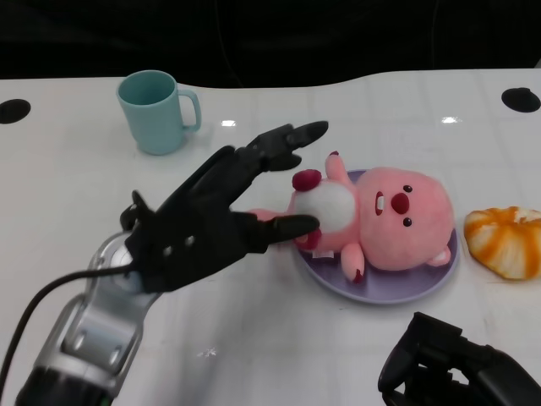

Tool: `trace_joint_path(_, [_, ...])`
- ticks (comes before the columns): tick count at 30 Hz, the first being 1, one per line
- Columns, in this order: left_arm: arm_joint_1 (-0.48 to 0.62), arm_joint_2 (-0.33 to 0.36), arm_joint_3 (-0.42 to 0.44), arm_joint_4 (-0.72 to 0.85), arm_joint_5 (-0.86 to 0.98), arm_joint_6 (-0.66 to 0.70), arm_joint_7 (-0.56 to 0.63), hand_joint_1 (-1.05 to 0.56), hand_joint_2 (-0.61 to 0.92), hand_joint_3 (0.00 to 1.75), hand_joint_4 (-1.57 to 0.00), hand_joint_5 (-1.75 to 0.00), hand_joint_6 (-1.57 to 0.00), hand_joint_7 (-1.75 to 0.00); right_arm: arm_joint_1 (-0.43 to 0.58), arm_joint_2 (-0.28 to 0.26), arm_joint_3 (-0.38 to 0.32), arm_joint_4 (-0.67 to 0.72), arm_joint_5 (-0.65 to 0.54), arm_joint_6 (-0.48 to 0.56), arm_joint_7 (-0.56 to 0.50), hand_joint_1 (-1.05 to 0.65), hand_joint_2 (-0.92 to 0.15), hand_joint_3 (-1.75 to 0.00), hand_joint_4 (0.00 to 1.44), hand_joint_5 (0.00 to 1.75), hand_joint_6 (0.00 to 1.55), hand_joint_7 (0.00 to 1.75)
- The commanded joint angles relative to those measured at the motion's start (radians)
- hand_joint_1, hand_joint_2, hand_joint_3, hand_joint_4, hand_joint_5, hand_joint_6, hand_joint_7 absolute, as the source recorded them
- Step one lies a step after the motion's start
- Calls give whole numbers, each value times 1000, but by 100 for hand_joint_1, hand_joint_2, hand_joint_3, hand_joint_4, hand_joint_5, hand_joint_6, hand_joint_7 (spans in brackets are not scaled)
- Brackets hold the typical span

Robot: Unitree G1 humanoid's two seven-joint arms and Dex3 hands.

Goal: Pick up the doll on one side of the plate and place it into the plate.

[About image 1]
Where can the purple plate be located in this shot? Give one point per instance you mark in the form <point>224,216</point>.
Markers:
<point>380,287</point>

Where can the pink plush beaver doll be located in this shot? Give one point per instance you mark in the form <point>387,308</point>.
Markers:
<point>401,228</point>

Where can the orange striped bread toy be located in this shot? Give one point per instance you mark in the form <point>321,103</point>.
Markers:
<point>507,241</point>

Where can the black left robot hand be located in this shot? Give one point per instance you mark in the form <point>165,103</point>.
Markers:
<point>198,228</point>

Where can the black backdrop cloth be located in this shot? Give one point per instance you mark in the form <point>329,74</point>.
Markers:
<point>270,38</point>

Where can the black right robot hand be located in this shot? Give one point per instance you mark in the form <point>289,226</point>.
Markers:
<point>465,376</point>

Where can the teal plastic mug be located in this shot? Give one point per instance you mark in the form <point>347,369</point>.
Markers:
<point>152,122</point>

